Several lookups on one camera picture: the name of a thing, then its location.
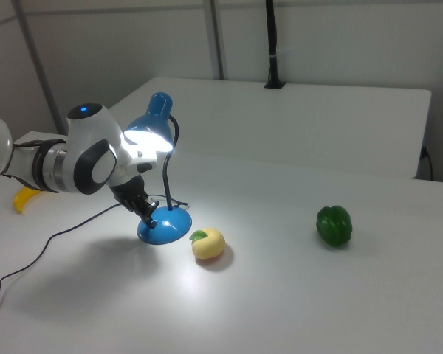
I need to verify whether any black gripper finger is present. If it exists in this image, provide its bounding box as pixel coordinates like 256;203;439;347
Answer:
140;196;161;216
134;206;159;229

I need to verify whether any grey metal partition post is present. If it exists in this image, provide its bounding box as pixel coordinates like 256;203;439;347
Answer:
11;0;62;134

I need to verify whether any green toy bell pepper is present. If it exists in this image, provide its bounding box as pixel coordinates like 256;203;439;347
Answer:
315;204;354;249

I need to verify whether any yellow toy banana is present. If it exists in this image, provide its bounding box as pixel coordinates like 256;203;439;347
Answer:
11;185;48;215

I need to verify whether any wall socket with black cable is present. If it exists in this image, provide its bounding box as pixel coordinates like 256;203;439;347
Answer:
419;145;435;182

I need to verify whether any white side table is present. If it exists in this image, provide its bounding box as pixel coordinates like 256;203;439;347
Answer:
109;76;433;181

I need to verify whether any yellow toy peach with leaf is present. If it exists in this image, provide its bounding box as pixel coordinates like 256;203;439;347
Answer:
188;227;227;261

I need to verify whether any blue desk lamp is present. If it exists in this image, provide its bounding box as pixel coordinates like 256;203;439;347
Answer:
124;91;193;246

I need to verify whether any black lamp power cable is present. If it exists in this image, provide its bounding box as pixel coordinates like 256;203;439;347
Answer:
0;194;190;335

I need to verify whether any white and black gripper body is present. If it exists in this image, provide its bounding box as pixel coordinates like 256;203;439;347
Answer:
109;142;159;214

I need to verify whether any black pole with clamp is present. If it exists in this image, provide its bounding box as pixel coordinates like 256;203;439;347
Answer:
263;0;287;91

